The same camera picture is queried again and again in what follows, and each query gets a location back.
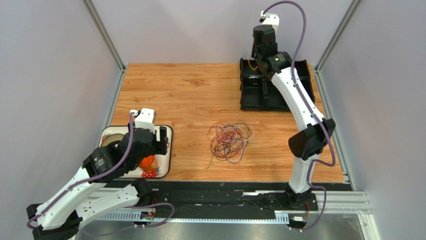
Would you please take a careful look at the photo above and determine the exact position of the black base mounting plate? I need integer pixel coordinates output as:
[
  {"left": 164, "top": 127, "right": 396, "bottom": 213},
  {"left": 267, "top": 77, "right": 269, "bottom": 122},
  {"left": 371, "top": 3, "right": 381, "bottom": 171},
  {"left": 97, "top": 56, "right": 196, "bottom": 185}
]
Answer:
[{"left": 114, "top": 179, "right": 354, "bottom": 221}]

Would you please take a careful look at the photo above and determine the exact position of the strawberry pattern tray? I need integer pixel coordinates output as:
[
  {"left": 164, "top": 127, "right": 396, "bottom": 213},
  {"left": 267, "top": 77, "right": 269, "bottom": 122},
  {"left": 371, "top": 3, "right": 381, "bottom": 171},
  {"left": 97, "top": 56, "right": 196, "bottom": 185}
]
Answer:
[{"left": 98, "top": 125, "right": 173, "bottom": 179}]

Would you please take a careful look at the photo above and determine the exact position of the coloured wire bundle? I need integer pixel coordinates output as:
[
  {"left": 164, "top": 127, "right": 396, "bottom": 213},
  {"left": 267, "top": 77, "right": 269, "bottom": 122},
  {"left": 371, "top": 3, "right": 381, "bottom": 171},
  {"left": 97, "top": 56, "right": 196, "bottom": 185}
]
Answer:
[{"left": 206, "top": 120, "right": 259, "bottom": 169}]

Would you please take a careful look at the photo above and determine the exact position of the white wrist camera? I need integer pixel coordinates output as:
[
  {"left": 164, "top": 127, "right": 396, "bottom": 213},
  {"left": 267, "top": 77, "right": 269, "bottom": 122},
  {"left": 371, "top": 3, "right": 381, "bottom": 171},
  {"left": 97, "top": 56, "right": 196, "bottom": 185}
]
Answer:
[
  {"left": 259, "top": 11, "right": 280, "bottom": 35},
  {"left": 130, "top": 108, "right": 157, "bottom": 134}
]

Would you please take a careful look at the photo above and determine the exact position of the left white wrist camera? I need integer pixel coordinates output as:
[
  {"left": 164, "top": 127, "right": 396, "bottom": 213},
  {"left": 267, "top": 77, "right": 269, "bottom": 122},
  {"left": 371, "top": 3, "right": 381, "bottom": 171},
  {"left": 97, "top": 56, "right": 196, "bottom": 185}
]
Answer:
[{"left": 130, "top": 108, "right": 157, "bottom": 134}]

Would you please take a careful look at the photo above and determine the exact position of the grey ceramic bowl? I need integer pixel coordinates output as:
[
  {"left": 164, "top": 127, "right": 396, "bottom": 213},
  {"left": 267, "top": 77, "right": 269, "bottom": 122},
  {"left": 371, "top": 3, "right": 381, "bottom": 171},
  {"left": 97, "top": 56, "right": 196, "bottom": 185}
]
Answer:
[{"left": 99, "top": 133, "right": 124, "bottom": 147}]

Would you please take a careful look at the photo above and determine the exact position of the orange transparent cup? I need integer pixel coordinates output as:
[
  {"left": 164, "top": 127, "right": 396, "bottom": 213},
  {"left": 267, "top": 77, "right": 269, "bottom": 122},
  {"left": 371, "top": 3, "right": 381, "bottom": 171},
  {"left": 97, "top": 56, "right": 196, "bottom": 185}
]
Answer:
[{"left": 138, "top": 155, "right": 159, "bottom": 173}]

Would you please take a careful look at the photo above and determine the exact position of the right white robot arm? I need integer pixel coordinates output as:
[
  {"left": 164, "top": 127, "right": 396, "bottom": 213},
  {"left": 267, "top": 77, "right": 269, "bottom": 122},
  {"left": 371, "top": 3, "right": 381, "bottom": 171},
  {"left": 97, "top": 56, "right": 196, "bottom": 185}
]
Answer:
[{"left": 252, "top": 24, "right": 336, "bottom": 209}]

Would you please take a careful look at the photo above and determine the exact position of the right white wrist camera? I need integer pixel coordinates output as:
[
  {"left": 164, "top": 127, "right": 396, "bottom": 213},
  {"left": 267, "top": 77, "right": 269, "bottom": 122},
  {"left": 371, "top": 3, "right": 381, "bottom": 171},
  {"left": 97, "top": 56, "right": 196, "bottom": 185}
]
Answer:
[{"left": 259, "top": 11, "right": 280, "bottom": 35}]

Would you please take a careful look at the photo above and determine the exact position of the black six-compartment bin organizer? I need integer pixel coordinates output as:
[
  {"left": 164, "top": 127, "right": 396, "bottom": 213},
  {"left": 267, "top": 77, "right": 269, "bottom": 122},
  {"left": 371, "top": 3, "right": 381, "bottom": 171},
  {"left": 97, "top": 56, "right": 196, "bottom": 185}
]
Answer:
[{"left": 239, "top": 58, "right": 316, "bottom": 112}]

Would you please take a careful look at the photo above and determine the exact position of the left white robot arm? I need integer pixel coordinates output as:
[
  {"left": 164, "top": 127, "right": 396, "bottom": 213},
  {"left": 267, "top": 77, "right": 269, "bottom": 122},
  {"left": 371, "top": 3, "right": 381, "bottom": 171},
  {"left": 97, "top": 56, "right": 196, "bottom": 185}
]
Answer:
[{"left": 26, "top": 126, "right": 173, "bottom": 240}]

